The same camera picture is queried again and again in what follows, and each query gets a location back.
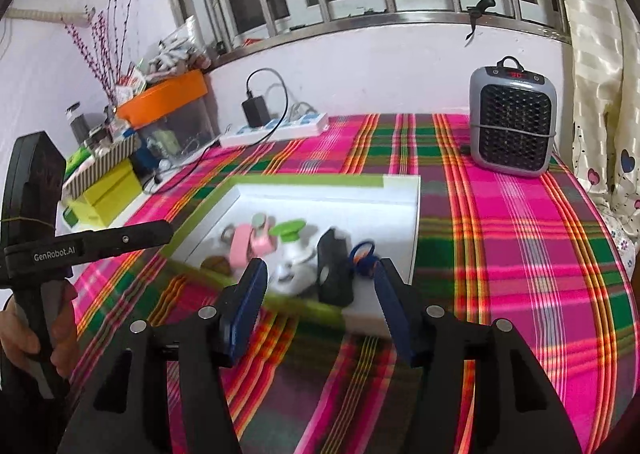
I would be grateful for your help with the pink green plaid tablecloth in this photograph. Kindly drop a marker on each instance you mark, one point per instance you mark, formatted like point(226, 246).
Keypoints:
point(500, 244)

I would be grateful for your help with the clear bottle with black cap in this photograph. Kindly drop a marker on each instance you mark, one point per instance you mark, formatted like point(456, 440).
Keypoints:
point(77, 123)

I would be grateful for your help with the small green packet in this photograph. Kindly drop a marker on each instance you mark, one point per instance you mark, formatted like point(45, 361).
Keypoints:
point(80, 158)

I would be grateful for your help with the metal window frame with bars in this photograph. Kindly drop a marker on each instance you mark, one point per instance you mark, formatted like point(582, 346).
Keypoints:
point(400, 16)

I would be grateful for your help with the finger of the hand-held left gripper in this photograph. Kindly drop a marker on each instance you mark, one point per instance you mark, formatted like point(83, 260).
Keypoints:
point(125, 236)

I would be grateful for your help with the white toy with green lid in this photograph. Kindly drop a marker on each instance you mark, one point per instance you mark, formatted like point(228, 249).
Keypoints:
point(290, 230)

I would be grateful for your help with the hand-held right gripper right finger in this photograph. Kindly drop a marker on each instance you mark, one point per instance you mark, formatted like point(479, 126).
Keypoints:
point(395, 314)

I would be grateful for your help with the person's left hand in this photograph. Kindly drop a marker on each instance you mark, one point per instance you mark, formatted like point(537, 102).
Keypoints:
point(20, 334)

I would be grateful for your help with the striped cardboard box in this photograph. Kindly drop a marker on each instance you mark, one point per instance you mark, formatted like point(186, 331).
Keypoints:
point(100, 163)

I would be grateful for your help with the black charger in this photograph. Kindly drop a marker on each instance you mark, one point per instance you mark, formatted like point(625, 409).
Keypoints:
point(255, 111)

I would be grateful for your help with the cream curtain with hearts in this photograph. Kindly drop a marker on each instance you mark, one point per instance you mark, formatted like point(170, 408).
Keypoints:
point(600, 83)

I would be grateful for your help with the grey portable heater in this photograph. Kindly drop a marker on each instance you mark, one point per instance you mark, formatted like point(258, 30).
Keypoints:
point(510, 128)

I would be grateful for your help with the white wall conduit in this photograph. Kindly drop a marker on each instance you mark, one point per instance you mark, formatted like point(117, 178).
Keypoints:
point(45, 14)

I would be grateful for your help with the blue clip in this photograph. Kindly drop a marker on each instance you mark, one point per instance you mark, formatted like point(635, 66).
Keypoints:
point(367, 264)

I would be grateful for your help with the colourful printed packets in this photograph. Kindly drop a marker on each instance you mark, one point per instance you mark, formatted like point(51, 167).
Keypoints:
point(131, 81)

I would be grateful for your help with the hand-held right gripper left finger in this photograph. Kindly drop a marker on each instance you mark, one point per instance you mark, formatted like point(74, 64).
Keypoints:
point(247, 304)

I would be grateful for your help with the black rectangular device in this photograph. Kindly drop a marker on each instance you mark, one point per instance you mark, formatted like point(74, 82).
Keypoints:
point(332, 264)

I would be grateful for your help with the pink clip with green pads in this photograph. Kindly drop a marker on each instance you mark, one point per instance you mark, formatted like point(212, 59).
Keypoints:
point(262, 239)

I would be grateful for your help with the yellow-green box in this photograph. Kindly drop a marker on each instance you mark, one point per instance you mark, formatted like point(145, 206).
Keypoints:
point(107, 194)

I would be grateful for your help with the clear bin with orange lid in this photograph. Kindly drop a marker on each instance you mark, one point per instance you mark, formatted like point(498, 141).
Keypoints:
point(165, 93)

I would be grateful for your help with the large dark brown walnut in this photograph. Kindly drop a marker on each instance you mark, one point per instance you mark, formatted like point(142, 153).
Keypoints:
point(217, 265)

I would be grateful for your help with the branches with pink blossoms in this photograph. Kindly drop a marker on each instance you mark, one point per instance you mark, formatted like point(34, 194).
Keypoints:
point(102, 48)

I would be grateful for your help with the white and blue power strip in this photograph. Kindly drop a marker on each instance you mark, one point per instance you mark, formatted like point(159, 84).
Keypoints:
point(300, 123)

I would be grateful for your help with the green and white cardboard box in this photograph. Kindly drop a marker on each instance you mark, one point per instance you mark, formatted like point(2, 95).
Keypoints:
point(330, 204)

